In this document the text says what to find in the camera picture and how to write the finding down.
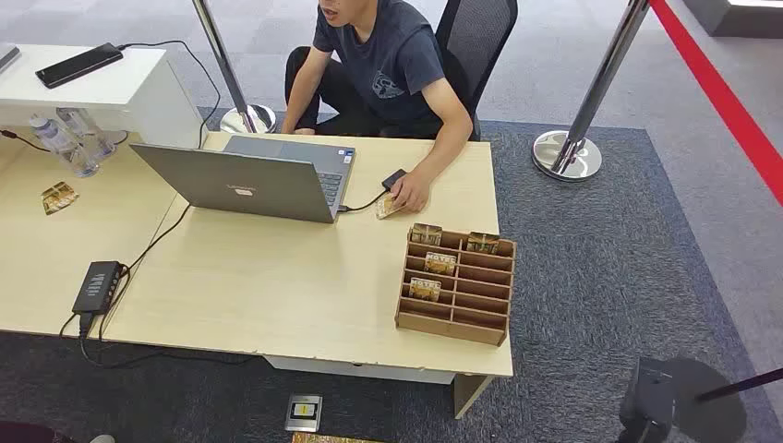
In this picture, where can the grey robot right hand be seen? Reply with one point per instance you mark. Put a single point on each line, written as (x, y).
(647, 400)

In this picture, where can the black hub box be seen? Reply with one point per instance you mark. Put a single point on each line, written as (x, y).
(98, 287)

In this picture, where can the dark red object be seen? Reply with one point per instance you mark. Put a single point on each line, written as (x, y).
(27, 433)

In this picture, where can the wooden desk leg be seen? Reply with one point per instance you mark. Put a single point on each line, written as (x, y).
(471, 394)

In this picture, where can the dark grey carpet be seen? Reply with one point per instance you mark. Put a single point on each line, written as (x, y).
(611, 275)

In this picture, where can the black mesh office chair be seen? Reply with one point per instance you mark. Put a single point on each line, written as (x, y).
(474, 37)

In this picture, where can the black card reader dongle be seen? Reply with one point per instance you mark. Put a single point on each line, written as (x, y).
(394, 180)

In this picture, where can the person's right forearm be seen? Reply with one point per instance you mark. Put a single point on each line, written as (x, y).
(300, 104)

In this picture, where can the gold patterned sheet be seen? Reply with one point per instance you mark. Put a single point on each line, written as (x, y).
(330, 438)

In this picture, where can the clear plastic water bottle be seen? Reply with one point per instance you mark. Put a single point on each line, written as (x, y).
(92, 134)
(61, 147)

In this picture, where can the grey flat device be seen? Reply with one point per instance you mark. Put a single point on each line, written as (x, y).
(6, 56)

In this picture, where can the grey laptop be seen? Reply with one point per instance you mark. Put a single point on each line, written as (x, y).
(244, 183)

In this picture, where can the black stanchion pole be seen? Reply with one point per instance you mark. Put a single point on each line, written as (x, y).
(740, 385)

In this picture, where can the person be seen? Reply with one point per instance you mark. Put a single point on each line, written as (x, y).
(391, 67)

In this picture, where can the red barrier belt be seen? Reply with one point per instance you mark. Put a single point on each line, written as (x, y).
(722, 98)

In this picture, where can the white side cabinet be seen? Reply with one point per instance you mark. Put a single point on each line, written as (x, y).
(122, 92)

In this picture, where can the white desk frame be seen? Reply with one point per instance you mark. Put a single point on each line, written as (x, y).
(361, 370)

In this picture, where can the black smartphone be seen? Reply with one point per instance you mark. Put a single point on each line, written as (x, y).
(78, 65)

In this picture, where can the wooden card holder rack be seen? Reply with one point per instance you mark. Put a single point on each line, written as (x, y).
(456, 306)

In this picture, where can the small white object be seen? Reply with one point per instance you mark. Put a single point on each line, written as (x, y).
(103, 439)

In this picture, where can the person's left forearm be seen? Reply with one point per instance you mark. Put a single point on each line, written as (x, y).
(446, 147)

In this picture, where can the chrome stanchion post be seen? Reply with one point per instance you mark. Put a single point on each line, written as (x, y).
(223, 67)
(602, 79)

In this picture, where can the black round stanchion base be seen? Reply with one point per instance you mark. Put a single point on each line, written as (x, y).
(709, 403)

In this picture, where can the person's right hand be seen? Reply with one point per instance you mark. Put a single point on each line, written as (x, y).
(304, 131)

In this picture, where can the gold hotel key card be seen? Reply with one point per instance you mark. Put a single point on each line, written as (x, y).
(59, 197)
(440, 263)
(424, 290)
(482, 243)
(426, 234)
(385, 208)

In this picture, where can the dark display plinth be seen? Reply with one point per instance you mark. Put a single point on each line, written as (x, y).
(734, 21)

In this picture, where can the person's left hand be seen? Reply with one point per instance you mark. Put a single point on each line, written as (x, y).
(411, 191)

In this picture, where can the metal floor socket box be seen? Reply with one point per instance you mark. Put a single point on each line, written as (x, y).
(304, 413)

